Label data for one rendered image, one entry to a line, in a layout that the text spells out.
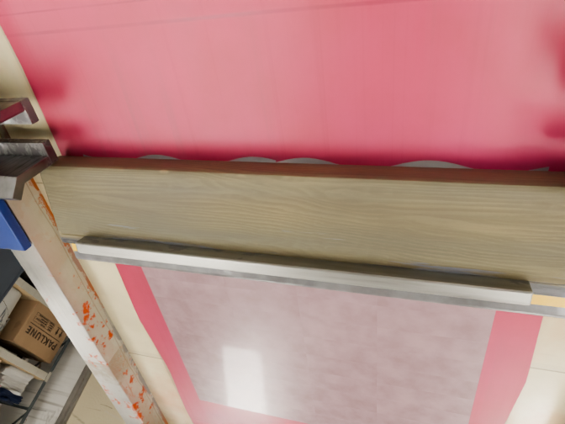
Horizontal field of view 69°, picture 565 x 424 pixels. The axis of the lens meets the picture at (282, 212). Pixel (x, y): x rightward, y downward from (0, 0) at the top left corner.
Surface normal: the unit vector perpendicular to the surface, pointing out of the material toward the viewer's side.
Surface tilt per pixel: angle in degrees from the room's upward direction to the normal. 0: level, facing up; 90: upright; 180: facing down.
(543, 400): 15
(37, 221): 90
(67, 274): 90
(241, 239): 26
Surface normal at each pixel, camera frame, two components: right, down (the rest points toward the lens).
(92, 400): -0.20, -0.64
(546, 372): -0.28, 0.58
